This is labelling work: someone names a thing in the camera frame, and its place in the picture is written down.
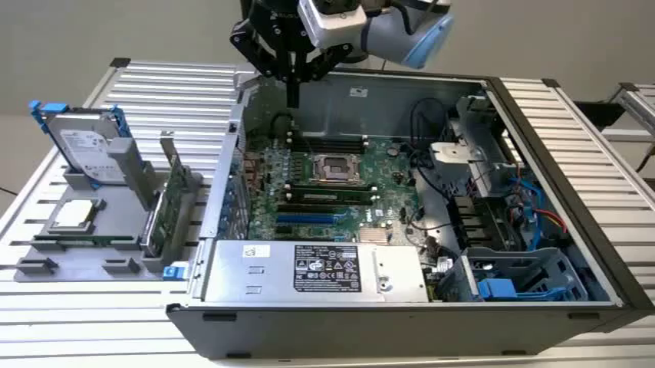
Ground red flat cable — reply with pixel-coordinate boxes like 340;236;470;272
531;208;570;234

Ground blue plastic cage latch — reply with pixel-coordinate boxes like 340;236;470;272
474;278;570;303

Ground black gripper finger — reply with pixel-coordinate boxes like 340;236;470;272
292;43;355;108
228;22;294;108

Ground thin black wire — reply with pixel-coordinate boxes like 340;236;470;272
408;97;447;154

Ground Nvidia Quadro graphics card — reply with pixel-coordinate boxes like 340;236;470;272
142;130;200;265

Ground open black PC case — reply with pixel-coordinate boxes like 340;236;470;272
166;63;655;361

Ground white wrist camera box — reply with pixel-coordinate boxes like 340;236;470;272
298;0;368;49

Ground grey metal disk bay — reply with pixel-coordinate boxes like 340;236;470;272
428;94;525;197

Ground hard disk in blue carrier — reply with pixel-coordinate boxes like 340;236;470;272
28;100;130;189

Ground silver chipset heatsink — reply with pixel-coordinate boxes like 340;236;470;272
359;228;394;245

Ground black plastic fan shroud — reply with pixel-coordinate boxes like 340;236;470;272
446;195;525;251

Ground thick black looped cable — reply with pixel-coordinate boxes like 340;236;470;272
270;112;295;137

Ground CPU socket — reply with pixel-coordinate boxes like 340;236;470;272
304;153;363;185

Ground silver power supply unit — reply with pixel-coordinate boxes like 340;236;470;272
202;239;432;304

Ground blue expansion slot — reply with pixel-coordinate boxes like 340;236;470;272
275;215;336;227

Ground grey plastic parts rack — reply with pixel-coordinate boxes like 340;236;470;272
12;137;214;284

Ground silver CPU chip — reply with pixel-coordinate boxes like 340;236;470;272
54;199;103;229

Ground metal socket cover frame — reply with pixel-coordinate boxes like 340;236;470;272
306;154;362;184

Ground blue data cable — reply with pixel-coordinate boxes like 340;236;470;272
509;174;553;252

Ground green motherboard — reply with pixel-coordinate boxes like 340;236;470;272
244;132;427;243

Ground green RAM stick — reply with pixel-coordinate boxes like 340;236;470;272
288;191;380;205
34;234;143;248

